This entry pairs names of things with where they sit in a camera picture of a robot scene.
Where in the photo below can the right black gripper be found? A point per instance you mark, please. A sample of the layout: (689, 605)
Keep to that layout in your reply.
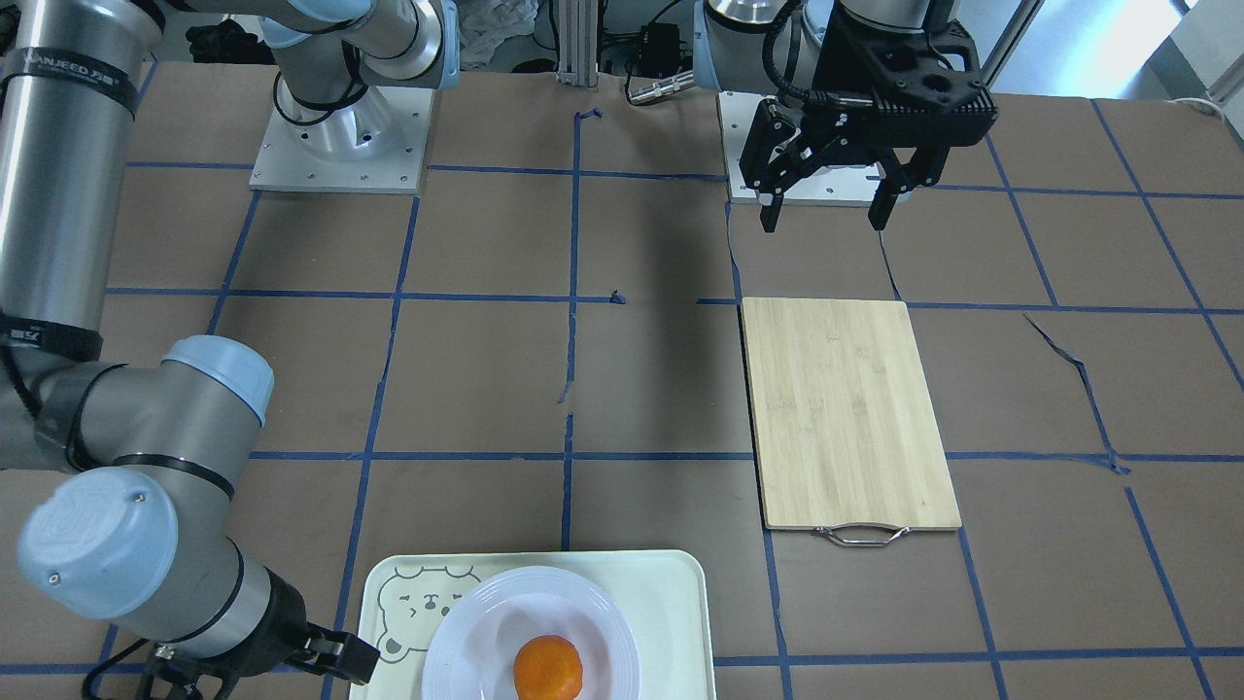
(275, 624)

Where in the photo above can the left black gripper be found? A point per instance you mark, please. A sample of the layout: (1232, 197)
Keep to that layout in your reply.
(838, 60)

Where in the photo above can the white round plate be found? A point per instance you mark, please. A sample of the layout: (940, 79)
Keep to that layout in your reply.
(472, 652)

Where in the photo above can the orange fruit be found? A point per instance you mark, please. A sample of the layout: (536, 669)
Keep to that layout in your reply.
(548, 667)

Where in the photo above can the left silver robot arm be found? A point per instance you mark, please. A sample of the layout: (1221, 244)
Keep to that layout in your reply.
(771, 48)

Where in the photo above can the cream bear tray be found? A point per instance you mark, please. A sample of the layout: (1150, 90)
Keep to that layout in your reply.
(662, 593)

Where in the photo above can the black power brick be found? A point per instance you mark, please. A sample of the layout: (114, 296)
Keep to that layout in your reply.
(658, 50)

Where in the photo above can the bamboo cutting board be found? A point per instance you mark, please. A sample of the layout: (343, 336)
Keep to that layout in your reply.
(844, 430)

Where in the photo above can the silver cable connector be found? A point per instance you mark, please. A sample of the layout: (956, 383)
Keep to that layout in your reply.
(650, 94)

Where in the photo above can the aluminium frame post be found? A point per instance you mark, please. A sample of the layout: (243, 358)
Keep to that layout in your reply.
(578, 38)

